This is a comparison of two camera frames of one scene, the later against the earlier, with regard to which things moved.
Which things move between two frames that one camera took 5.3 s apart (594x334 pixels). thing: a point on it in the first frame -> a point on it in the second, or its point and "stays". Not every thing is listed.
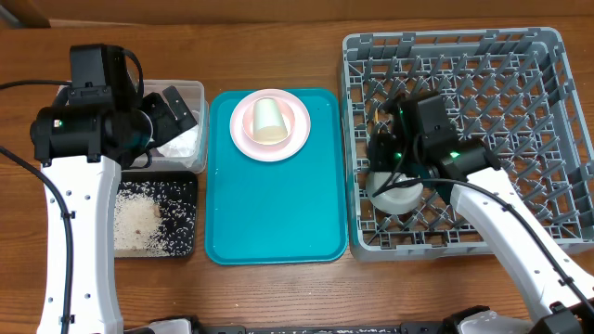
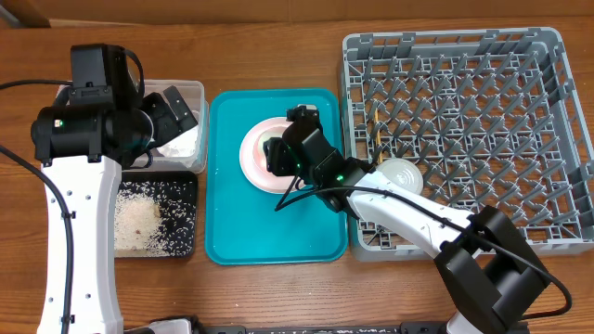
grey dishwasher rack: (509, 89) stays
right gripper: (378, 153) -> (281, 154)
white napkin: (187, 145) stays
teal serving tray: (292, 211) stays
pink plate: (297, 119) -> (252, 155)
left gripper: (170, 125) stays
